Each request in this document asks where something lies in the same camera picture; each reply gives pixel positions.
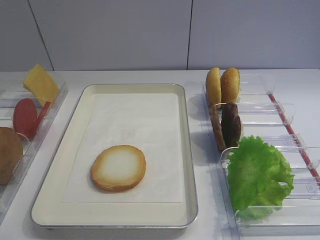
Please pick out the brown meat patty left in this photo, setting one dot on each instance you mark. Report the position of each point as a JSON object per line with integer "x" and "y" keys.
{"x": 216, "y": 126}

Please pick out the thin red tomato slice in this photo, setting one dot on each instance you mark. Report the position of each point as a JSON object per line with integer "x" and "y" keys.
{"x": 43, "y": 113}

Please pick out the green lettuce leaf in rack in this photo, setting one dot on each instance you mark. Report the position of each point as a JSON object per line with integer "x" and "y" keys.
{"x": 259, "y": 179}

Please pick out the golden bun half right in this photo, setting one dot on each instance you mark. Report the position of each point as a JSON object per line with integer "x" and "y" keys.
{"x": 230, "y": 85}

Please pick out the golden bun half left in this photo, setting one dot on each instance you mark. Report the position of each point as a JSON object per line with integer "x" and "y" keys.
{"x": 213, "y": 87}

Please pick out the clear left acrylic rack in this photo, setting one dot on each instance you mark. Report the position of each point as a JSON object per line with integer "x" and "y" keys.
{"x": 11, "y": 92}

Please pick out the dark meat patty right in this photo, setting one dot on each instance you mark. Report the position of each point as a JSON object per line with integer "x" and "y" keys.
{"x": 231, "y": 125}

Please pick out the toasted bun bottom slice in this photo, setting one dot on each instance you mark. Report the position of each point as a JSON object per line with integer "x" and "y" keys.
{"x": 118, "y": 168}

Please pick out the golden bun half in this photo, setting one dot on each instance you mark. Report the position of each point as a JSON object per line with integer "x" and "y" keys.
{"x": 213, "y": 87}
{"x": 230, "y": 85}

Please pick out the white paper liner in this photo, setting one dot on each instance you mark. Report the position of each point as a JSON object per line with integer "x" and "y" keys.
{"x": 147, "y": 121}

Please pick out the cream metal tray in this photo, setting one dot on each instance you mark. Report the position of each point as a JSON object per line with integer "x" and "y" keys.
{"x": 50, "y": 211}

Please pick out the clear acrylic rack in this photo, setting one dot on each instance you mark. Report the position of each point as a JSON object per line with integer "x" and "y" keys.
{"x": 11, "y": 92}
{"x": 263, "y": 116}

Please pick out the clear right acrylic rack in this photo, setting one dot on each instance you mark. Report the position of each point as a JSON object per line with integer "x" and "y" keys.
{"x": 263, "y": 116}

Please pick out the brown bun top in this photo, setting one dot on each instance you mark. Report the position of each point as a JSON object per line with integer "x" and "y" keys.
{"x": 11, "y": 151}

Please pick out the yellow cheese slices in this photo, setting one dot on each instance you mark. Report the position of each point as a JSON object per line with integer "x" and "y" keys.
{"x": 41, "y": 85}

